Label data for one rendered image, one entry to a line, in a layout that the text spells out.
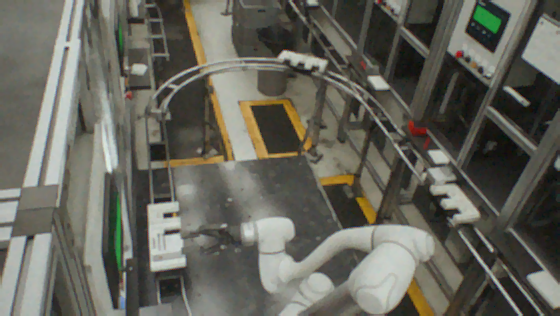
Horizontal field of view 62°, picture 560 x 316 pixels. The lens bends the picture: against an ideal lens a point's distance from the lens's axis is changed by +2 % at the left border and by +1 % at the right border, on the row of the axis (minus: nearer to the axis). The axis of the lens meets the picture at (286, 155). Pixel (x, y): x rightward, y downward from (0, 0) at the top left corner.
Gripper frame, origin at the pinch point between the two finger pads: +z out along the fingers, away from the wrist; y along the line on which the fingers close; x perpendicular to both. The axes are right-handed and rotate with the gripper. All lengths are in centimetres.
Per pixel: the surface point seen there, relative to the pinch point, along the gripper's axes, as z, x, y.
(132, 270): 17.7, 28.3, 24.5
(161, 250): 9.7, -14.5, -19.7
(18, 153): 28, 54, 89
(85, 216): 22, 50, 69
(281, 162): -66, -92, -44
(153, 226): 12.4, -33.1, -24.5
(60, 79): 24, 34, 90
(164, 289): 9.9, -9.1, -39.2
